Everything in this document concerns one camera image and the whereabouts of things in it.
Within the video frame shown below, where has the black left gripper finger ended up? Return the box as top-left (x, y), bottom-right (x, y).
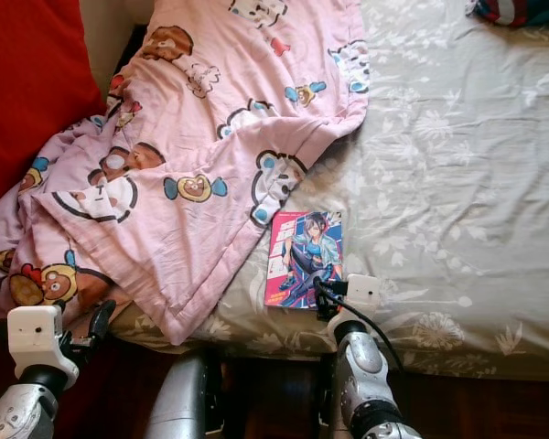
top-left (87, 299), bottom-right (117, 347)

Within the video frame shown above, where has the manga book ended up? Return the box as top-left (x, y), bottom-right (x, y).
top-left (264, 209), bottom-right (345, 310)

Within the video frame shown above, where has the cream floral bed sheet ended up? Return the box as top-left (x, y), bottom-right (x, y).
top-left (110, 0), bottom-right (549, 383)

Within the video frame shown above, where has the pink cartoon print blanket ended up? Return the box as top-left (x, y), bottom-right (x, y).
top-left (0, 0), bottom-right (370, 347)

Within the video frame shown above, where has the large red cushion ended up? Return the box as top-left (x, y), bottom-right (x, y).
top-left (0, 0), bottom-right (106, 225)

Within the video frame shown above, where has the red white teal cushion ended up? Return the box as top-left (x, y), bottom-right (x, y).
top-left (467, 0), bottom-right (549, 28)

